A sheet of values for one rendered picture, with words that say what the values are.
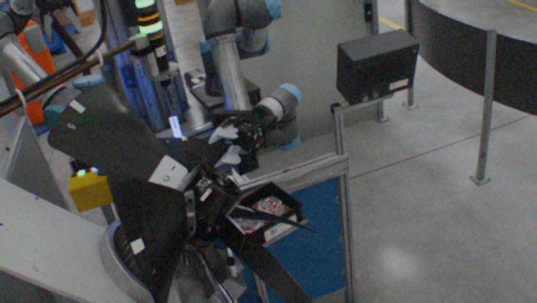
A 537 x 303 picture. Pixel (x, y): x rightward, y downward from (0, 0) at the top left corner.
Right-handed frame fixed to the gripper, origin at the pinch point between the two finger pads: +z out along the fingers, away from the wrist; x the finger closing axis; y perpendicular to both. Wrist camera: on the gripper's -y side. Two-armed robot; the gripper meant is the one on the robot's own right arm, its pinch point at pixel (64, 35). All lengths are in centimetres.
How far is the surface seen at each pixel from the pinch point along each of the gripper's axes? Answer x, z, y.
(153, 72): -23, 1, -54
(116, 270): -3, 34, -68
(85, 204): 9, 47, -19
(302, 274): -57, 116, -15
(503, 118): -258, 148, 75
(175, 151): -23, 30, -34
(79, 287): 3, 30, -74
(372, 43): -93, 24, -16
